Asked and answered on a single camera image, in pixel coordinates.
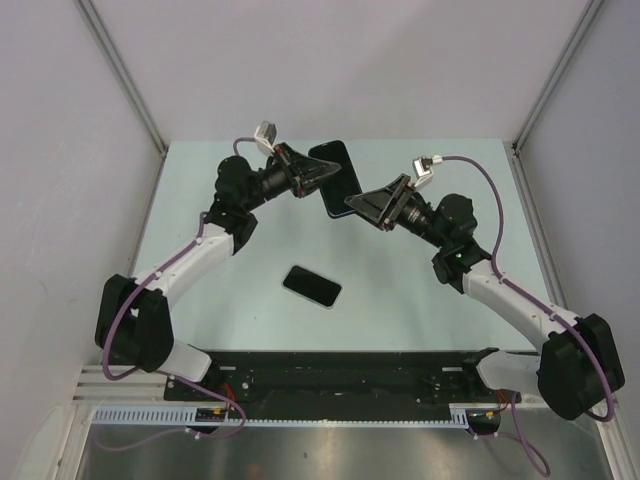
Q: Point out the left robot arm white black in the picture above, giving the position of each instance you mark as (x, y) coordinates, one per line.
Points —
(134, 320)

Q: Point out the right aluminium frame post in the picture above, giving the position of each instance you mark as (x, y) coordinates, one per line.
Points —
(578, 36)

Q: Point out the black phone on table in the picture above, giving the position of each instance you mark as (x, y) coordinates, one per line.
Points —
(312, 286)

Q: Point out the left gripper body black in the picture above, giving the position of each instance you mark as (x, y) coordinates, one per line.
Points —
(284, 161)

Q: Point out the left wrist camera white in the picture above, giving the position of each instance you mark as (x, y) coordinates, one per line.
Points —
(265, 136)

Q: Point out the aluminium rail front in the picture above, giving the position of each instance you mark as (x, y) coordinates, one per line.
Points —
(139, 388)

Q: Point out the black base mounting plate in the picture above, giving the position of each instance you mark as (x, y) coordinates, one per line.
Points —
(369, 385)

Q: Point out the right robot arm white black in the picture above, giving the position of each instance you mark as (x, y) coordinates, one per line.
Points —
(576, 364)

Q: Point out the aluminium frame post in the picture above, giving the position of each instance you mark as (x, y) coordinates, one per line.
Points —
(578, 36)
(115, 61)

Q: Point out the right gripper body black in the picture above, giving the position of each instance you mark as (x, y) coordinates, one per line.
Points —
(399, 208)

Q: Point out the left aluminium frame post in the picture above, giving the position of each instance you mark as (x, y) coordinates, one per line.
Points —
(115, 61)

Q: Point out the white slotted cable duct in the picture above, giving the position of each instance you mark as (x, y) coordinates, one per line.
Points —
(209, 416)

